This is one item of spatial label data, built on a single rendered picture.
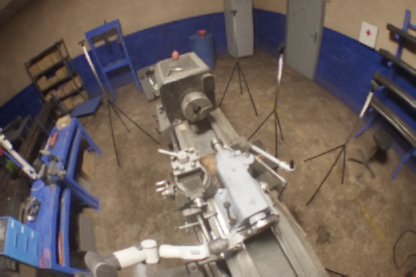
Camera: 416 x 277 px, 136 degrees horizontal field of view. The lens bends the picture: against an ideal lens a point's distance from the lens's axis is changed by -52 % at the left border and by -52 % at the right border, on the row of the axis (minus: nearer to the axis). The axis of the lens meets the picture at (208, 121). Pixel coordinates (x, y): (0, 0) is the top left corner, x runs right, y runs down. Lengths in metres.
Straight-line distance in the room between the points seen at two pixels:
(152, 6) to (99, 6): 1.33
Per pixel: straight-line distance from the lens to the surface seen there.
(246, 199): 0.93
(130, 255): 0.93
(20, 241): 1.97
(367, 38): 3.35
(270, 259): 1.33
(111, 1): 4.73
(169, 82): 1.55
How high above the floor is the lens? 2.03
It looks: 43 degrees down
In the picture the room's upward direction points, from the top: 10 degrees counter-clockwise
